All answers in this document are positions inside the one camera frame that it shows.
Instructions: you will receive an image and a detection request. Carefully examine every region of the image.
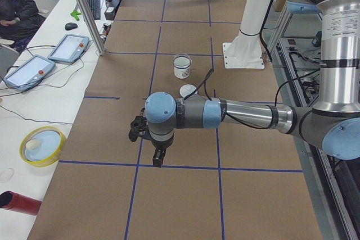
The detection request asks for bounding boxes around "near teach pendant tablet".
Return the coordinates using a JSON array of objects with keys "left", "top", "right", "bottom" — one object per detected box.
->
[{"left": 4, "top": 55, "right": 55, "bottom": 92}]

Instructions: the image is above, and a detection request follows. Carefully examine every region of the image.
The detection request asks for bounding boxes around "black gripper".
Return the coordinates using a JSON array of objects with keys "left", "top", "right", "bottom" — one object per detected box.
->
[{"left": 152, "top": 140, "right": 170, "bottom": 167}]

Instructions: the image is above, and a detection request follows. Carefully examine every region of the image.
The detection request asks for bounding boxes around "black keyboard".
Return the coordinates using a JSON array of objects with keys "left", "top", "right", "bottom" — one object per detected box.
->
[{"left": 86, "top": 0, "right": 101, "bottom": 20}]

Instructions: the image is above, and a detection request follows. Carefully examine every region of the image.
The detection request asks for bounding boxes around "white enamel mug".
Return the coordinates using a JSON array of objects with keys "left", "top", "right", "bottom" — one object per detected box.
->
[{"left": 173, "top": 64, "right": 191, "bottom": 79}]

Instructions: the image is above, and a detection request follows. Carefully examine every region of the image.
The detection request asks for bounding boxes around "clear plastic funnel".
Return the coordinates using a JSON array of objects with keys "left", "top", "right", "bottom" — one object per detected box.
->
[{"left": 173, "top": 53, "right": 192, "bottom": 67}]

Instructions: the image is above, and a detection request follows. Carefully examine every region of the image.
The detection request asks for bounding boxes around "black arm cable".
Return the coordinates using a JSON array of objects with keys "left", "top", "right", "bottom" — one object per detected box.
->
[{"left": 184, "top": 68, "right": 321, "bottom": 130}]

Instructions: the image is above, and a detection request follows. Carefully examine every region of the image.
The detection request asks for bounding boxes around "red cardboard tube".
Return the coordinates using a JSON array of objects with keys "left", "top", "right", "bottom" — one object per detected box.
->
[{"left": 1, "top": 191, "right": 42, "bottom": 216}]

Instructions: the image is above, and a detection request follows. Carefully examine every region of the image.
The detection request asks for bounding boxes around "clear round lid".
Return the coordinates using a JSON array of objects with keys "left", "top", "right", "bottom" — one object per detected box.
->
[{"left": 0, "top": 167, "right": 15, "bottom": 183}]

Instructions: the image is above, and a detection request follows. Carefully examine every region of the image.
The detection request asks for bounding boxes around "white mug lid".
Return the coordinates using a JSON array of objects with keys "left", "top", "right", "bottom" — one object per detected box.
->
[{"left": 179, "top": 84, "right": 197, "bottom": 98}]

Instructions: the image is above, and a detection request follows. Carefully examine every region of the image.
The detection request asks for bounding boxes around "far teach pendant tablet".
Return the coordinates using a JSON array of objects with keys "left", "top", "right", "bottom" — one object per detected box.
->
[{"left": 47, "top": 34, "right": 89, "bottom": 64}]

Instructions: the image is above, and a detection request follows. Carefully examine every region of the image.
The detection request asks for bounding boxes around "seated person in black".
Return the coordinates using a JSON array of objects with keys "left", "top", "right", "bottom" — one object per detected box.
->
[{"left": 1, "top": 0, "right": 46, "bottom": 52}]

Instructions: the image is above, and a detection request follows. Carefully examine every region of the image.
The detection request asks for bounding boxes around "aluminium frame post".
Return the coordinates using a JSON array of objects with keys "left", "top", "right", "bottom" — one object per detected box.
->
[{"left": 76, "top": 0, "right": 106, "bottom": 56}]

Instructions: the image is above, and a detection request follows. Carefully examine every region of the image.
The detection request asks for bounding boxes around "black computer mouse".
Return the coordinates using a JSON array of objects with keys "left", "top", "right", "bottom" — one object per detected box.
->
[{"left": 64, "top": 22, "right": 78, "bottom": 31}]

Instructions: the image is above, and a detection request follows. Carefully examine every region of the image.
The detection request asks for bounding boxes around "black power adapter box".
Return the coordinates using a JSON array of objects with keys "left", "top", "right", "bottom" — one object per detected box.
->
[{"left": 104, "top": 7, "right": 116, "bottom": 21}]

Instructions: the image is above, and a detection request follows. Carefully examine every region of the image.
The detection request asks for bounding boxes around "teach pendant tablet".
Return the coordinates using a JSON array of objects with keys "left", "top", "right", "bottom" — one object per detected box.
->
[
  {"left": 47, "top": 34, "right": 89, "bottom": 64},
  {"left": 4, "top": 55, "right": 55, "bottom": 92}
]

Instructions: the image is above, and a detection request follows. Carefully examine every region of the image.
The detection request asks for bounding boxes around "green plastic toy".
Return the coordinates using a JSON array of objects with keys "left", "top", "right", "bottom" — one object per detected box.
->
[{"left": 70, "top": 10, "right": 81, "bottom": 21}]

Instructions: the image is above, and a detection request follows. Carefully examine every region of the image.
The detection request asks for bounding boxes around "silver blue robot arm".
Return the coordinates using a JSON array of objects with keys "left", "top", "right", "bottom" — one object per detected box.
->
[{"left": 145, "top": 0, "right": 359, "bottom": 167}]

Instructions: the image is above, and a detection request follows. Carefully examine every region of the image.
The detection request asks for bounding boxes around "white pedestal column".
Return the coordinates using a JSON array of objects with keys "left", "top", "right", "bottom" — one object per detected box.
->
[{"left": 223, "top": 0, "right": 272, "bottom": 69}]

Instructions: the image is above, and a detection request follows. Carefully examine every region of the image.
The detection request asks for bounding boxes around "yellow tape roll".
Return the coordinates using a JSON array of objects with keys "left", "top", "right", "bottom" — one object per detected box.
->
[{"left": 19, "top": 126, "right": 67, "bottom": 167}]

